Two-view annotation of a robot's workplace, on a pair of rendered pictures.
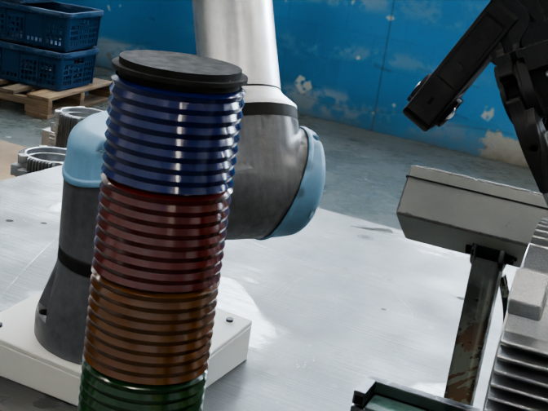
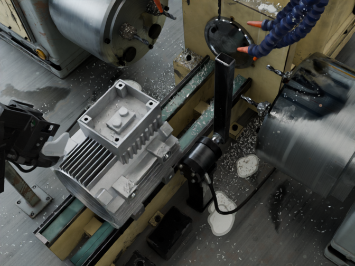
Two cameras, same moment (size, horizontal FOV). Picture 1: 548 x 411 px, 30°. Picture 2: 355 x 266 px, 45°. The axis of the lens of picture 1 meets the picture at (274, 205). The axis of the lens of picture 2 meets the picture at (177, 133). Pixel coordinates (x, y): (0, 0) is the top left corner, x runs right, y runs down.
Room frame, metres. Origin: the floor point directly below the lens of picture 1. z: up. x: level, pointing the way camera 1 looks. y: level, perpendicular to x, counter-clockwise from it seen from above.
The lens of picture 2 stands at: (0.35, 0.07, 1.78)
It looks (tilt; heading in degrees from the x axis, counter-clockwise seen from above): 58 degrees down; 294
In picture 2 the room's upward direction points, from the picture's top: 6 degrees counter-clockwise
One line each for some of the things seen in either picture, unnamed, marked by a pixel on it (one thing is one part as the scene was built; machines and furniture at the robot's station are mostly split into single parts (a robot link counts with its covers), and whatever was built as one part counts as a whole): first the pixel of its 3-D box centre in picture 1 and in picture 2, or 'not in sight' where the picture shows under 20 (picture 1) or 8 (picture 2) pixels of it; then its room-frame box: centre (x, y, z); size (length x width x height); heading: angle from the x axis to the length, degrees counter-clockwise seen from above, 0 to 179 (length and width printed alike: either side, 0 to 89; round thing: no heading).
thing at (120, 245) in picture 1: (161, 224); not in sight; (0.45, 0.05, 1.14); 0.06 x 0.06 x 0.04
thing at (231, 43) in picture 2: not in sight; (229, 44); (0.51, -0.65, 1.01); 0.15 x 0.02 x 0.15; 159
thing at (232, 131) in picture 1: (173, 129); not in sight; (0.45, 0.05, 1.19); 0.06 x 0.06 x 0.04
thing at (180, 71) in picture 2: not in sight; (189, 71); (0.62, -0.67, 0.86); 0.07 x 0.06 x 0.12; 159
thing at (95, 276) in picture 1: (151, 315); not in sight; (0.45, 0.05, 1.10); 0.06 x 0.06 x 0.04
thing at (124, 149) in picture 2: not in sight; (122, 122); (0.63, -0.31, 1.11); 0.12 x 0.11 x 0.07; 71
